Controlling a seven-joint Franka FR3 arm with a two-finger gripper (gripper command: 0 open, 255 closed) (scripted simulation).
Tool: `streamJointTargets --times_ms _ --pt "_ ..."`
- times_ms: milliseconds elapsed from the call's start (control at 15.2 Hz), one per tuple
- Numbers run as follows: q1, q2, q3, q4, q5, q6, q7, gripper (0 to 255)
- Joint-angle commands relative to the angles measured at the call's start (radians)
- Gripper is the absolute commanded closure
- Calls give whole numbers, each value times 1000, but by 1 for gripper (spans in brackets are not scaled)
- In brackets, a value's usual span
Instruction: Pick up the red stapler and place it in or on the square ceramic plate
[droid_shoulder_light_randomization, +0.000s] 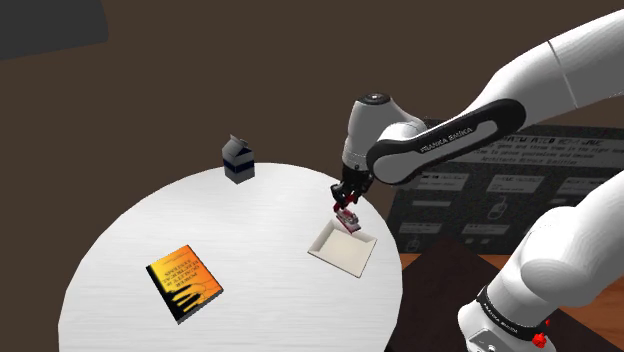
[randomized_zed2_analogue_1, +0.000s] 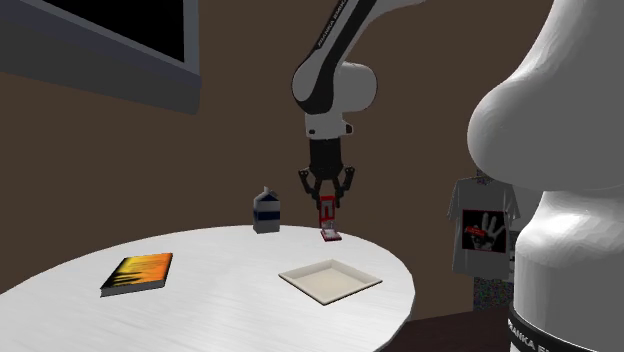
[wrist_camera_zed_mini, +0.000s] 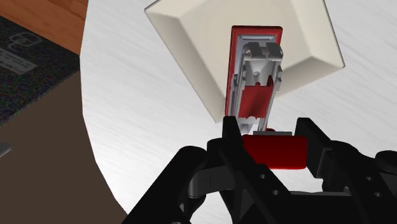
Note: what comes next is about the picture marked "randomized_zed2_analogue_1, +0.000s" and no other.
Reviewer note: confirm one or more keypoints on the red flip phone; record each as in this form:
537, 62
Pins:
329, 229

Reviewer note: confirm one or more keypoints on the grey framed window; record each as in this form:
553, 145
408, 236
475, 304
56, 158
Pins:
97, 29

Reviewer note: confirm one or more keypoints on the white and blue milk carton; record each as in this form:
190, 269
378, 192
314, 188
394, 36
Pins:
266, 214

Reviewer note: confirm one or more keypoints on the white t-shirt with hand print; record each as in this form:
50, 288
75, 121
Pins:
482, 253

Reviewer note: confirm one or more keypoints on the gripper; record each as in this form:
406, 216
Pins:
325, 158

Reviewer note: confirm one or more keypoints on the white square tray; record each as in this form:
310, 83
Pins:
329, 282

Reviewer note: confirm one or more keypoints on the round white table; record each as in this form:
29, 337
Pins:
214, 317

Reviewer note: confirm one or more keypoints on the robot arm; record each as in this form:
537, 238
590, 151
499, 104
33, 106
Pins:
560, 146

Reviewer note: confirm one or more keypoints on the orange and black book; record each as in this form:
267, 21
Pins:
139, 273

